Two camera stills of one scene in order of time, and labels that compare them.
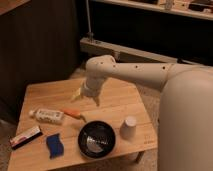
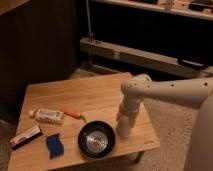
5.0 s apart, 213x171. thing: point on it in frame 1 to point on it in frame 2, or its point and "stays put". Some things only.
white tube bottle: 49,116 stays put
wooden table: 82,131 stays put
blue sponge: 55,146 stays put
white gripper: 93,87 to 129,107
